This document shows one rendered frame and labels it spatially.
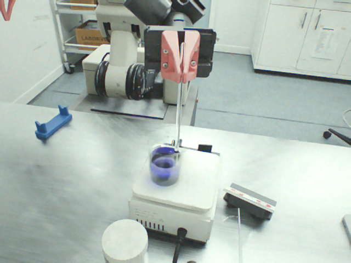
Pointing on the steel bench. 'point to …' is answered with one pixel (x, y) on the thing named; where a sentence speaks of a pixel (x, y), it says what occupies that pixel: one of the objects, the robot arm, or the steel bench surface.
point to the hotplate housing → (174, 217)
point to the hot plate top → (159, 195)
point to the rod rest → (45, 130)
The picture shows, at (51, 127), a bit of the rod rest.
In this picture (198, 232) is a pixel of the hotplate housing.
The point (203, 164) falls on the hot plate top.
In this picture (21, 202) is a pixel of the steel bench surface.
